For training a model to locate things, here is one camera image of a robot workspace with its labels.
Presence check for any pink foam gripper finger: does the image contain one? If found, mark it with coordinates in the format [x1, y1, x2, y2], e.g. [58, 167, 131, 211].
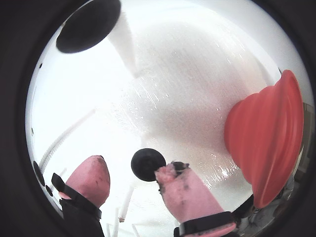
[50, 155, 111, 237]
[154, 160, 239, 237]

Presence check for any red ribbed cup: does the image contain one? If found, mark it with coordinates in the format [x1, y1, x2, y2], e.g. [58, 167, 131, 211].
[224, 69, 305, 209]

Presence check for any white foam board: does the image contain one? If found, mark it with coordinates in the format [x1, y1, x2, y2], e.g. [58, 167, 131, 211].
[26, 0, 306, 237]

